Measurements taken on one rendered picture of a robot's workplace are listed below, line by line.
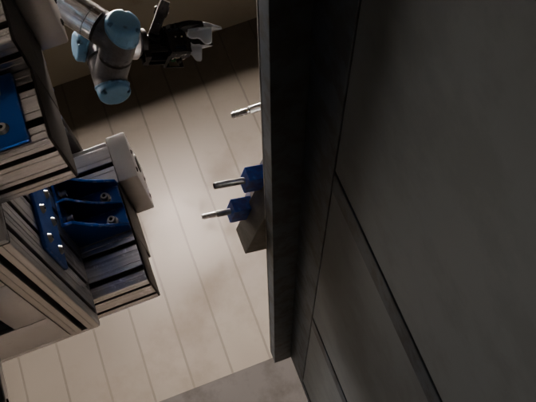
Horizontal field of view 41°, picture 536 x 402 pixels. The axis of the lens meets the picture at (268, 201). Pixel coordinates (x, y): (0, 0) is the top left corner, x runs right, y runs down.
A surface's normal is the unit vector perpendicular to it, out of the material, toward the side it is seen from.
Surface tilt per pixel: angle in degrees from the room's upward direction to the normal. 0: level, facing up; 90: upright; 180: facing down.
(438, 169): 90
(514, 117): 90
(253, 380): 90
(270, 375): 90
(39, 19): 180
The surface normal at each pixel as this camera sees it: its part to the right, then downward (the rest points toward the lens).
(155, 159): -0.07, -0.41
